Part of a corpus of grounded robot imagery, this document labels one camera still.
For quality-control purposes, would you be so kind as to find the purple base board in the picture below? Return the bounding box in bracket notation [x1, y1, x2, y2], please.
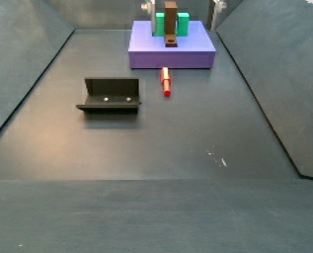
[128, 21, 216, 69]

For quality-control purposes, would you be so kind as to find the green block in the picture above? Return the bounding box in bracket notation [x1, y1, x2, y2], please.
[154, 13, 163, 37]
[175, 13, 190, 37]

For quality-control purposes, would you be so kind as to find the brown T-shaped block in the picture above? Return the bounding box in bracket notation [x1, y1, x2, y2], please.
[163, 1, 176, 47]

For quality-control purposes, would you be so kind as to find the red peg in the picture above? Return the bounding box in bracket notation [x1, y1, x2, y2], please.
[160, 67, 171, 97]

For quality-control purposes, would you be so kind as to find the black angle bracket holder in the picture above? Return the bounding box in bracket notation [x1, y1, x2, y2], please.
[76, 77, 140, 112]

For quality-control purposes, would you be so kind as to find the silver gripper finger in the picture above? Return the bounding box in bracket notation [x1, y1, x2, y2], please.
[142, 0, 156, 32]
[210, 0, 227, 31]

